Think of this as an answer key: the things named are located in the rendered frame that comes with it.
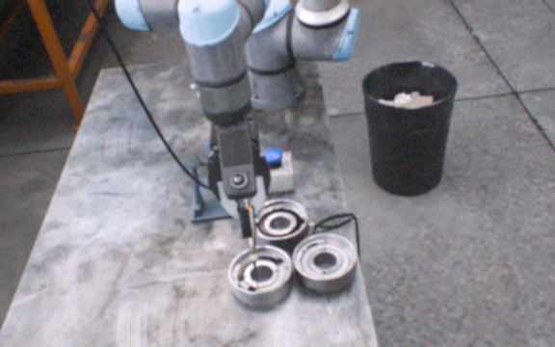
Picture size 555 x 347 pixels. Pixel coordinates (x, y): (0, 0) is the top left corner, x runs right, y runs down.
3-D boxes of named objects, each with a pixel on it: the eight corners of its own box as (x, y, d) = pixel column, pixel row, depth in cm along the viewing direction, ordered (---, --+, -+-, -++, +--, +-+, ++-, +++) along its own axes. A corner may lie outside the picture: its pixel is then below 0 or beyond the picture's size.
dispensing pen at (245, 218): (248, 292, 96) (234, 187, 95) (250, 285, 100) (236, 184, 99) (261, 290, 96) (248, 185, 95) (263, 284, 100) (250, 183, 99)
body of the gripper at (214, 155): (262, 146, 98) (251, 80, 90) (264, 179, 91) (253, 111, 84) (215, 152, 98) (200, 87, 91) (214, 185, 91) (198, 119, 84)
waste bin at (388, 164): (461, 197, 233) (469, 100, 206) (372, 207, 234) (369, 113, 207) (437, 146, 260) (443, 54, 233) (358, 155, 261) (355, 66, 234)
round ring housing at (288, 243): (251, 257, 108) (249, 241, 105) (254, 218, 116) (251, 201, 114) (311, 253, 107) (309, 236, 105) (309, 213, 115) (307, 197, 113)
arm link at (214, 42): (246, -18, 79) (223, 11, 73) (257, 59, 86) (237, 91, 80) (190, -18, 82) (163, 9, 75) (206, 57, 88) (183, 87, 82)
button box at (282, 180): (295, 190, 121) (292, 171, 118) (259, 195, 121) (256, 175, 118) (292, 166, 128) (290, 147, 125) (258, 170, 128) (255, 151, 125)
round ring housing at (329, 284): (369, 280, 101) (368, 263, 98) (312, 306, 98) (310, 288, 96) (337, 242, 109) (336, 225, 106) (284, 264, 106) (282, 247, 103)
